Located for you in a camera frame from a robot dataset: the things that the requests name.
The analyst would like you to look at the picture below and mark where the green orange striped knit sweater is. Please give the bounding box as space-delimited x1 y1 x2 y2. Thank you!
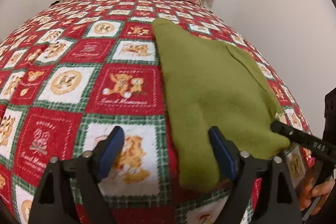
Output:
151 18 289 193

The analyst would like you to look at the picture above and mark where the person's right hand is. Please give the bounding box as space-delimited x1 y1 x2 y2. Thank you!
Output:
296 164 335 215

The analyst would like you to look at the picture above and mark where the red teddy bear patchwork bedspread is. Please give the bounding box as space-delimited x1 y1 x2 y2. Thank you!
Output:
1 0 309 223

